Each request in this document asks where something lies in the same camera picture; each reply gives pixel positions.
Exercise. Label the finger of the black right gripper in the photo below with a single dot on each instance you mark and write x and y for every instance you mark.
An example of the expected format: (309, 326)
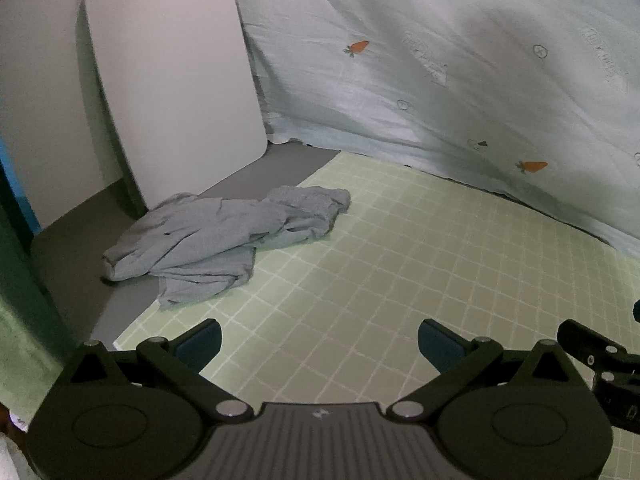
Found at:
(595, 350)

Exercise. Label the white rounded board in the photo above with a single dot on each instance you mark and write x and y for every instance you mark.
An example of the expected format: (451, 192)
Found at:
(176, 78)

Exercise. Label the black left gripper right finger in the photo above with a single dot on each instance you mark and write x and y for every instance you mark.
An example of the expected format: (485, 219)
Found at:
(462, 364)

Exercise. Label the green grid mat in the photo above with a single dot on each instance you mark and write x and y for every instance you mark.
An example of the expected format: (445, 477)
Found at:
(336, 320)

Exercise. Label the grey sweatpants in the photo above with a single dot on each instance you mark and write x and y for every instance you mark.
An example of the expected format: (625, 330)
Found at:
(199, 247)

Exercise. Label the light blue carrot-print quilt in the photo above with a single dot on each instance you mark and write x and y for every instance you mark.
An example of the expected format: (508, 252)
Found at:
(533, 99)

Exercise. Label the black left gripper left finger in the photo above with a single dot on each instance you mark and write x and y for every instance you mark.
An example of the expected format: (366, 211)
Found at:
(175, 365)

